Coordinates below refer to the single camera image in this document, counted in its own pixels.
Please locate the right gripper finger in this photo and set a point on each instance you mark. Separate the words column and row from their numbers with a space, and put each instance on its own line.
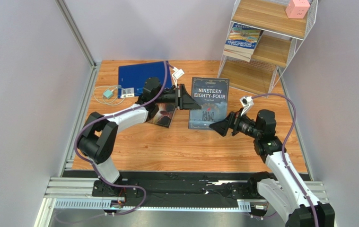
column 222, row 127
column 233, row 115

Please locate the blue 91-Storey Treehouse book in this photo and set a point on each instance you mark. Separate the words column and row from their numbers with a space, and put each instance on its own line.
column 244, row 36

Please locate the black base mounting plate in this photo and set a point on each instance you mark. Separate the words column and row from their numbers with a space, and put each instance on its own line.
column 181, row 189

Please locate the Three Days To See book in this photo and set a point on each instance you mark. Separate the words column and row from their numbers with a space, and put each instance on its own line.
column 164, row 116

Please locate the orange 78-Storey Treehouse book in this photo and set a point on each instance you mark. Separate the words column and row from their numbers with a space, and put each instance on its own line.
column 237, row 55

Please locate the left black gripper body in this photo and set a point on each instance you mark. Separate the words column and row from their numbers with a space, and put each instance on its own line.
column 171, row 96

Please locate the Nineteen Eighty-Four book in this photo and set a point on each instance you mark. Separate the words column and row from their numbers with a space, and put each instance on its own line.
column 212, row 95

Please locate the blue file folder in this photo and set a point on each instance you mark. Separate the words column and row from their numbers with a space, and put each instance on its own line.
column 132, row 78

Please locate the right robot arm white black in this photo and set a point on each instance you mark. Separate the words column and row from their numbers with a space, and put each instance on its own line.
column 287, row 193

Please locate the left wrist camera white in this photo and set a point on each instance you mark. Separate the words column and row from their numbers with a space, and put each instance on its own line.
column 177, row 74

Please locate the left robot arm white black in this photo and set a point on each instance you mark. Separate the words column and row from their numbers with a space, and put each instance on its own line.
column 95, row 142

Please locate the pink cube power socket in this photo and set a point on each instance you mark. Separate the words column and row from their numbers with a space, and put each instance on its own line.
column 297, row 9

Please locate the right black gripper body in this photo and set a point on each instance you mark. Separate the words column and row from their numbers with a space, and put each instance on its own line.
column 233, row 122

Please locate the teal charger with white cable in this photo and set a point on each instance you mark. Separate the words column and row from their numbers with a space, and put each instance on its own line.
column 108, row 93

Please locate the white wire wooden shelf rack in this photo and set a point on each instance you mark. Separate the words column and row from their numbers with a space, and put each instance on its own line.
column 282, row 37

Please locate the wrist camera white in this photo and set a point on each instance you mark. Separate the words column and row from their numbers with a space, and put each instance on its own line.
column 177, row 74
column 247, row 103

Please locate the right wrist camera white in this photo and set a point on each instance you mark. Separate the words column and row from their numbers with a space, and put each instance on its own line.
column 247, row 103

